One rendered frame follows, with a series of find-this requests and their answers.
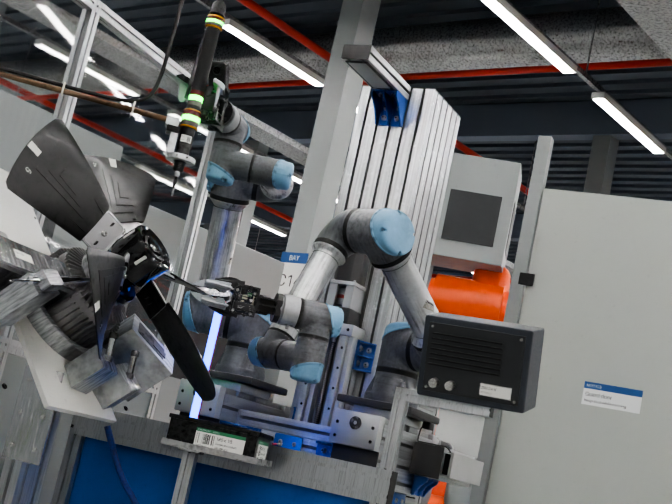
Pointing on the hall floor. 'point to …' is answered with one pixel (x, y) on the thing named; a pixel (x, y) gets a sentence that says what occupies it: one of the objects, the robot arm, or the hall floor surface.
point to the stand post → (26, 474)
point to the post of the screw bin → (184, 478)
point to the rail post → (68, 469)
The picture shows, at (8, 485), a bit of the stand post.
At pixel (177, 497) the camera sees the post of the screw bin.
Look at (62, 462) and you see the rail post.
